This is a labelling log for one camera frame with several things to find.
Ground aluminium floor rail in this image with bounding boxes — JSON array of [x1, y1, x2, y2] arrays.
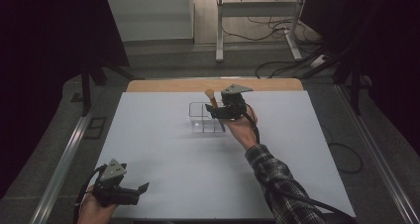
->
[[334, 83, 420, 224], [29, 114, 92, 224]]

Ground black tangled floor cables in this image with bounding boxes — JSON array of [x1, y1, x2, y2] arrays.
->
[[220, 0, 323, 49]]

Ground clear acrylic organizer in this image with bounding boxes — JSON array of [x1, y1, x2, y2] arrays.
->
[[188, 101, 229, 135]]

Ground black looped floor cable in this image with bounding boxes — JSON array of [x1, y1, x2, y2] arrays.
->
[[320, 124, 365, 174]]

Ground black power strip cable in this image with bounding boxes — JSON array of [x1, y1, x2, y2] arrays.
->
[[255, 50, 328, 79]]

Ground black metal stand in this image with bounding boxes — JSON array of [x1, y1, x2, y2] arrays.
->
[[79, 62, 145, 117], [298, 47, 374, 117]]

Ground white cabinet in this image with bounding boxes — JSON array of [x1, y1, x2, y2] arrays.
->
[[105, 0, 196, 43]]

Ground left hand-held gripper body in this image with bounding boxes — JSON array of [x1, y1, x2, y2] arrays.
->
[[91, 158, 141, 207]]

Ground black curtain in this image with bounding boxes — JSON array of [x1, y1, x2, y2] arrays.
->
[[299, 0, 420, 157], [0, 0, 131, 199]]

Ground white metal desk frame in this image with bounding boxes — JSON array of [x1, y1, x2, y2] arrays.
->
[[214, 0, 310, 64]]

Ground makeup brush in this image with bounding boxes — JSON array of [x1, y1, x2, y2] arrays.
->
[[204, 88, 228, 134]]

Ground white power strip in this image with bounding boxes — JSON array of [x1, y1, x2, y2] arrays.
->
[[309, 54, 332, 69]]

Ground person's right hand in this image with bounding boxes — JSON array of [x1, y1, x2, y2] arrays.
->
[[224, 105, 262, 152]]

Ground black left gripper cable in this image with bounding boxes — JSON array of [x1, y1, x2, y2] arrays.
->
[[72, 164, 109, 224]]

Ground white table mat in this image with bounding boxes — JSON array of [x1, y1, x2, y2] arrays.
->
[[95, 90, 358, 220]]

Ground person's left hand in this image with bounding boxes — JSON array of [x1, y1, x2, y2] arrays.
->
[[76, 193, 117, 224]]

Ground wooden table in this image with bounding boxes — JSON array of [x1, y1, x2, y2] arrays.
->
[[126, 77, 305, 93]]

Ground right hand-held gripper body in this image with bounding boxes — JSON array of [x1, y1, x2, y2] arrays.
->
[[214, 83, 255, 121]]

